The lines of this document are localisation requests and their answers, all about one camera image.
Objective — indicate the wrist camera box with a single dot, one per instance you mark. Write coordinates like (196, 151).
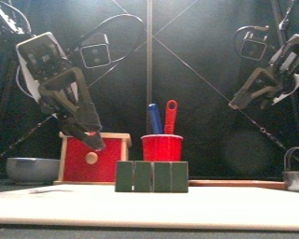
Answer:
(94, 53)
(252, 48)

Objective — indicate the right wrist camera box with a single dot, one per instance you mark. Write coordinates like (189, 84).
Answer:
(252, 48)

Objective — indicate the pink brown flat tray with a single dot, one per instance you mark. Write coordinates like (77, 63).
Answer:
(239, 184)

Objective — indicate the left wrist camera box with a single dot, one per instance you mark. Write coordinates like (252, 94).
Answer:
(94, 53)

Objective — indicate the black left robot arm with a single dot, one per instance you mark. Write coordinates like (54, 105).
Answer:
(2, 18)

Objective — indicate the red plastic cup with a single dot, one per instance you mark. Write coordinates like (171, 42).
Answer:
(161, 147)

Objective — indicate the vertical metal frame pole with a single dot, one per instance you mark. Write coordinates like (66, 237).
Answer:
(149, 62)

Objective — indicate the red wooden box with knob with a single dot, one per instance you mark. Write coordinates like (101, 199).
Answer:
(78, 161)

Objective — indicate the white cutting board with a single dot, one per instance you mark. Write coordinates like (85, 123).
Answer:
(156, 208)

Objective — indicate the grey blue bowl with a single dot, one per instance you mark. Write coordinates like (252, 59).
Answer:
(30, 170)

